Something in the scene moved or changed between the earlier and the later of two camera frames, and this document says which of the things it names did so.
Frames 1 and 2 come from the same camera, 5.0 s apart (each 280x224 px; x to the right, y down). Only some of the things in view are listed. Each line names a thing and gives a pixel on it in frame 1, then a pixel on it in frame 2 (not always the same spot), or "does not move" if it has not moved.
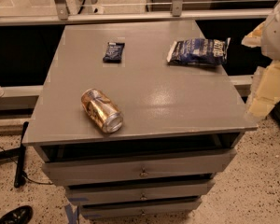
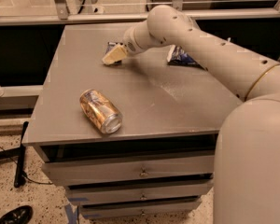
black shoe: [21, 215] does not move
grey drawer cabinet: [135, 120] does not move
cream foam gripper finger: [271, 83] → [134, 40]
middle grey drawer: [96, 194] does not move
